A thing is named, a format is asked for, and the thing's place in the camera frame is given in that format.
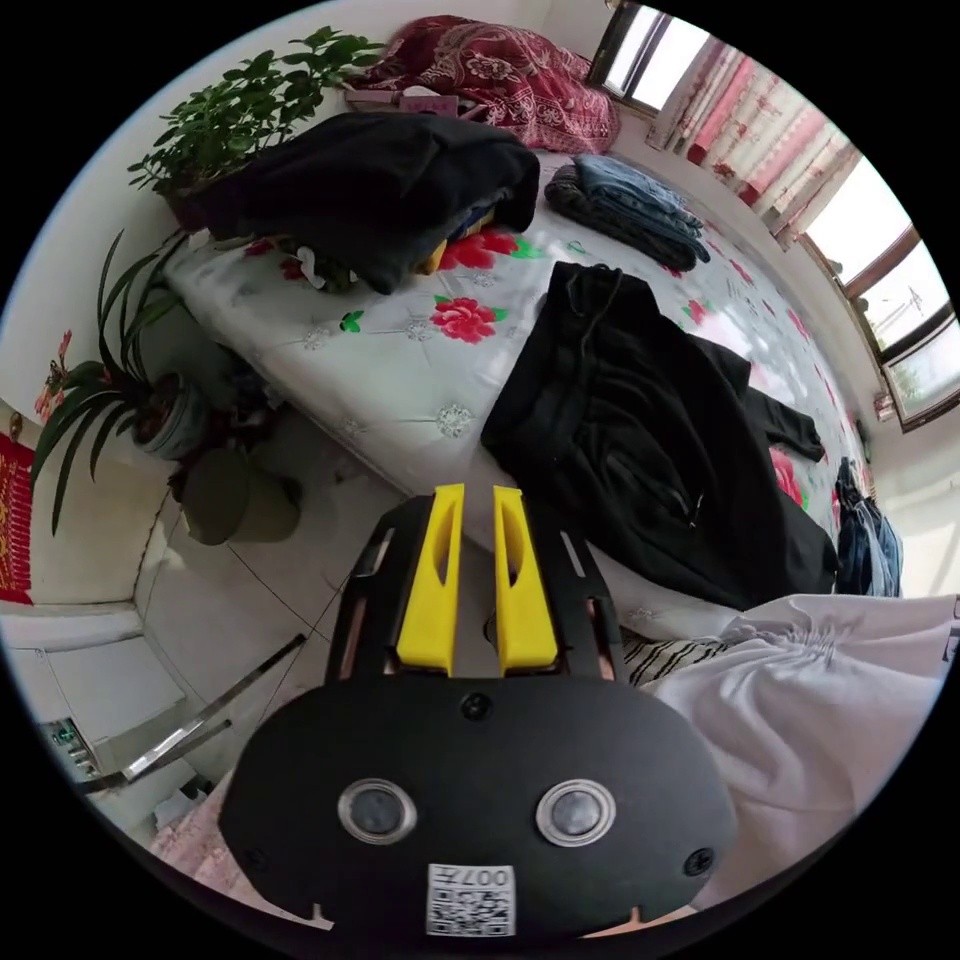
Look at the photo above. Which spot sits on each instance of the pink flowered curtain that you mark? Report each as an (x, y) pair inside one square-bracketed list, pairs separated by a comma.
[(750, 124)]

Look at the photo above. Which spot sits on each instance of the bed with flowered white sheet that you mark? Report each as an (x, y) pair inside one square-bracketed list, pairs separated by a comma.
[(405, 375)]

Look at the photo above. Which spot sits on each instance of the person's body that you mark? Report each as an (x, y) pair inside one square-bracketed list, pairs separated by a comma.
[(810, 720)]

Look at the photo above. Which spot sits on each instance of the window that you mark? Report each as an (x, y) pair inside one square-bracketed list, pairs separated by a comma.
[(851, 217)]

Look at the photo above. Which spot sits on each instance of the dark red patterned quilt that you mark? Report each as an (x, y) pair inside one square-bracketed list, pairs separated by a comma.
[(510, 75)]

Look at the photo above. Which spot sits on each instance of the black long pants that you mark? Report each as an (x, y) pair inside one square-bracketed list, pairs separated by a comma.
[(637, 465)]

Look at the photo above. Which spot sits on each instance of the pile of clothes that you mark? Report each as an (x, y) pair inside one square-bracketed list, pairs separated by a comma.
[(360, 180)]

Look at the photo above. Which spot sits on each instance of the pile of folded jeans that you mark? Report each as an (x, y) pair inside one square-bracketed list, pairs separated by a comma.
[(637, 204)]

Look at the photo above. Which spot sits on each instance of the heap of blue jeans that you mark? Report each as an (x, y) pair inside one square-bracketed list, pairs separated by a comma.
[(870, 540)]

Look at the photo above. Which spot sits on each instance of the leafy green potted plant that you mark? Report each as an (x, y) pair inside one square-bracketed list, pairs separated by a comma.
[(225, 120)]

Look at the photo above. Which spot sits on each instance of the long-leaved potted plant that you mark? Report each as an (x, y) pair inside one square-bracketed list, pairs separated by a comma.
[(163, 420)]

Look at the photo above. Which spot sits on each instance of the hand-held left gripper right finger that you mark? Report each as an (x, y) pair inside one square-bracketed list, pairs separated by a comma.
[(525, 607)]

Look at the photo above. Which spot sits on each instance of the olive green stool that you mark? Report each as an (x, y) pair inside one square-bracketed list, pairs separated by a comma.
[(232, 502)]

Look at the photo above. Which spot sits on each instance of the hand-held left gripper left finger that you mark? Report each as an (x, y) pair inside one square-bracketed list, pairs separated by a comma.
[(429, 600)]

